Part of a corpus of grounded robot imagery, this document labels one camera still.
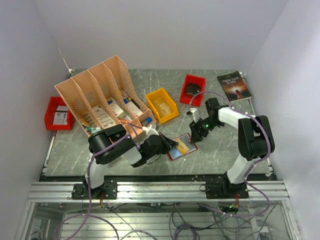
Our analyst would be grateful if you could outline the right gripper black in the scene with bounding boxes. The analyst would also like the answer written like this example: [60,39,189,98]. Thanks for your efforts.
[189,116,222,144]

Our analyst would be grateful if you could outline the red card holder wallet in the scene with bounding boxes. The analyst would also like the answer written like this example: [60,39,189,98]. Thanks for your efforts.
[167,133,198,161]

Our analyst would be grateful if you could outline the yellow plastic bin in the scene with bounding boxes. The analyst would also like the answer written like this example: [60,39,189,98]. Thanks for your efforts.
[145,88,180,124]

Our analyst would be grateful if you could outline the black credit card stack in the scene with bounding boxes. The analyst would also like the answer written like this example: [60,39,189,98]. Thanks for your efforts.
[185,83,202,96]

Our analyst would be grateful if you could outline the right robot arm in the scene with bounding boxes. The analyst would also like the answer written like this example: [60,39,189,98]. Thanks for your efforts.
[187,98,275,199]

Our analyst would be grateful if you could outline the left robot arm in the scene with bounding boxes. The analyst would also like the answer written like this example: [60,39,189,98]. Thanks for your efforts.
[84,123,178,199]

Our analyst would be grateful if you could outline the gold card in bin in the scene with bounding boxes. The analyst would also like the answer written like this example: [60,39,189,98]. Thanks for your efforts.
[155,102,172,118]

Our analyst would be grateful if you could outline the red bin with cards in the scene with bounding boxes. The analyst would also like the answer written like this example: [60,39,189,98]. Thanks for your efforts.
[179,74,206,104]

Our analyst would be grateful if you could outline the white cards in left bin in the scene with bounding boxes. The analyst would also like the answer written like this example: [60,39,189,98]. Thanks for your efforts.
[52,105,69,125]

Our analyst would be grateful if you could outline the blue capped tube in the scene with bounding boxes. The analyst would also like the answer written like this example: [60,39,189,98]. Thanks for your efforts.
[141,117,153,128]

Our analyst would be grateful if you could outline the dark paperback book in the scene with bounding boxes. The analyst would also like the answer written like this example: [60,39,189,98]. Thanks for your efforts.
[217,71,252,102]

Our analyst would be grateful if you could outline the pink file organizer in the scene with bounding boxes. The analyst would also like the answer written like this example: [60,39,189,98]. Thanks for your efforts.
[55,55,157,138]

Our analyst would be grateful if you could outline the red bin at left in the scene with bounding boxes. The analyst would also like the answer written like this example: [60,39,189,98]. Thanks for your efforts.
[44,96,75,131]

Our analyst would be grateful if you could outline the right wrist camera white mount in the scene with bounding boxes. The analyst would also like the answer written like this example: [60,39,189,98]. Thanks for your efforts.
[186,107,200,123]

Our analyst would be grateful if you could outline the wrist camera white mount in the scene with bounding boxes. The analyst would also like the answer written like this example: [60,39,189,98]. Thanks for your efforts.
[142,123,159,137]
[186,107,200,123]

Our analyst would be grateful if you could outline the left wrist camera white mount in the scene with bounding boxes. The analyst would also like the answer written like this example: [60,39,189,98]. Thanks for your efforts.
[142,123,159,137]

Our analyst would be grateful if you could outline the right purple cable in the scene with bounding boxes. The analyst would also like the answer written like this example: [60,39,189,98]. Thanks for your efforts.
[188,91,273,218]

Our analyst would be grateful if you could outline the purple cable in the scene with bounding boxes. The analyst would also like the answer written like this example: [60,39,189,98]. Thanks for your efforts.
[188,91,273,218]
[53,121,151,240]

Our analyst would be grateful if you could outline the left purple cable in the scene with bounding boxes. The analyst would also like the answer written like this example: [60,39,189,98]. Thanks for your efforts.
[53,121,151,240]

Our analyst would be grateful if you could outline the aluminium mounting rail frame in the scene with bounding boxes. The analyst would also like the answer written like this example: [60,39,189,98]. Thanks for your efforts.
[15,178,302,240]

